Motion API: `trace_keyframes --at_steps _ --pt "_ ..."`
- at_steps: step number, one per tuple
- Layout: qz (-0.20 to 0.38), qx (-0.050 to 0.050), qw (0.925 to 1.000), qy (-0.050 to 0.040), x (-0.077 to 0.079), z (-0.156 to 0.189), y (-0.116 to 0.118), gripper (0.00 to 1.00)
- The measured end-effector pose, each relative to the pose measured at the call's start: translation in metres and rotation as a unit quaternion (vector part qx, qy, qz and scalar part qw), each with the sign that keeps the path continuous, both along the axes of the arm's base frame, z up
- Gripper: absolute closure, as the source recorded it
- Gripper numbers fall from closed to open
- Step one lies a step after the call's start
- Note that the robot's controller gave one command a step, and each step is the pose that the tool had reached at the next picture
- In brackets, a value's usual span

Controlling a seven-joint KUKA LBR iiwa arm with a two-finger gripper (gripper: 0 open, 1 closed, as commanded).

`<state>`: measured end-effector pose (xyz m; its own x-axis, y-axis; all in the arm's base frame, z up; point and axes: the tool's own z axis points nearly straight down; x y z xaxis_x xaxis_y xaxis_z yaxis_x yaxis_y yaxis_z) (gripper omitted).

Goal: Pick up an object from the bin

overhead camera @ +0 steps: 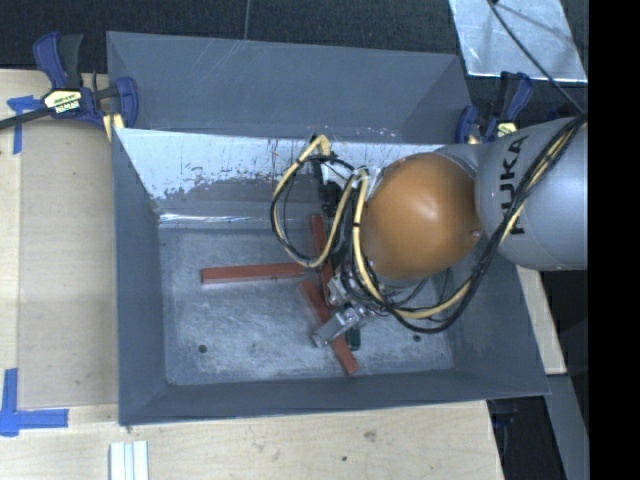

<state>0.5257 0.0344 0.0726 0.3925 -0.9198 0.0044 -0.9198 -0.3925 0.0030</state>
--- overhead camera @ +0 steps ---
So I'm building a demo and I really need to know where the red-brown flat block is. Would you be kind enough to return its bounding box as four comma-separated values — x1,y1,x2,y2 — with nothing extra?
298,282,361,377
200,261,307,286

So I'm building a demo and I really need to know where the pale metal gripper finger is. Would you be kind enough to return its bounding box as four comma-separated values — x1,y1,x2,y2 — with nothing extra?
324,274,348,309
311,307,363,349

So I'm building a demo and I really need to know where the grey metal bin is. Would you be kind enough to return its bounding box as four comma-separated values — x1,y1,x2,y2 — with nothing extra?
105,30,552,427

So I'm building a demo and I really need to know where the black cylinder on white bracket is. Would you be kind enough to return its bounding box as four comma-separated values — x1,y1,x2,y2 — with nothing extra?
312,160,372,217

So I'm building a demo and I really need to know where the pale wood flat board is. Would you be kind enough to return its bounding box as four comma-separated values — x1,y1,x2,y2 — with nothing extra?
16,117,121,411

